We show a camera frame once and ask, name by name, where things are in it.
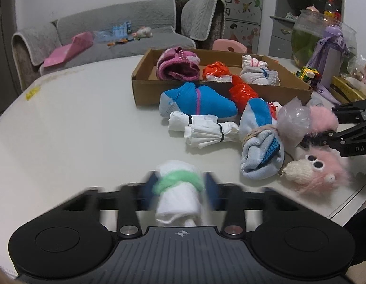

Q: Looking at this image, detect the pink polka dot sock bundle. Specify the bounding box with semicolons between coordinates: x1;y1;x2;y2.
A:
156;47;200;82

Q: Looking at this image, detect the blue sock with pink band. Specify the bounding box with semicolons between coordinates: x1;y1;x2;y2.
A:
159;83;238;120

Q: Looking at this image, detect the blue toy castle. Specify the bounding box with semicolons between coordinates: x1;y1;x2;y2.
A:
112;21;132;39

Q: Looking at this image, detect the white cloth with green band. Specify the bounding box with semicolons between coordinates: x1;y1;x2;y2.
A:
153;160;205;227

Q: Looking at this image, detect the purple water bottle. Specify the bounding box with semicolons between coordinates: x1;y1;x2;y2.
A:
306;25;350;89

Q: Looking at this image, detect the colourful building block cube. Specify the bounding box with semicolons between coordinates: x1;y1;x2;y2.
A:
295;67;321;88

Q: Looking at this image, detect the blue white sock bundle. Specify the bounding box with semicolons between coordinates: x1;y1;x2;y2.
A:
239;98;277;139

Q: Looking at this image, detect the pink fluffy monster plush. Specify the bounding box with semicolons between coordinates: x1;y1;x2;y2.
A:
281;147;350;195

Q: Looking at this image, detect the white pink plush on sofa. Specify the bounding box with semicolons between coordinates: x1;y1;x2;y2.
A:
132;26;153;40

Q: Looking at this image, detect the light blue grey sock bundle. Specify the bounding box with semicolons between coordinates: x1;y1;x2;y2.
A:
239;124;284;180

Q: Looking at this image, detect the grey covered sofa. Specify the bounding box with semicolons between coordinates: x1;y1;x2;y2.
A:
12;0;225;90

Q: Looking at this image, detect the orange drink bottle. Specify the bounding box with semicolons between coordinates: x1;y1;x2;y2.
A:
324;0;341;21

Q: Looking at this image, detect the gold yellow box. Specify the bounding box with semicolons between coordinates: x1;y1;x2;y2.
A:
329;76;366;104

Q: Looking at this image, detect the brown cardboard box tray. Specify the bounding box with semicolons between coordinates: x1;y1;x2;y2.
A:
132;49;313;106

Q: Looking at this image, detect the grey shelf cabinet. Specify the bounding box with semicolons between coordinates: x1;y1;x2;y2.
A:
269;0;344;58

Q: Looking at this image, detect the pink plastic chair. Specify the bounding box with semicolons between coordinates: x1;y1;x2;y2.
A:
212;39;248;54

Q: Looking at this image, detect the white tissue bundle black band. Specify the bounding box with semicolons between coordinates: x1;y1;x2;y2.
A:
184;122;239;149

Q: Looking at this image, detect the glass fish bowl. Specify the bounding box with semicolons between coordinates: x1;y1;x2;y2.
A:
291;10;357;71

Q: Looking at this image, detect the orange toy on sofa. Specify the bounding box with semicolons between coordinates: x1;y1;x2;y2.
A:
107;39;129;48

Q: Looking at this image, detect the decorated refrigerator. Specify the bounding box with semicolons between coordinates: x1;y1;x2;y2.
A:
224;0;262;53

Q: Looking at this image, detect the orange plastic bag bundle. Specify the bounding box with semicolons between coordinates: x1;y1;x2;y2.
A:
229;74;259;114

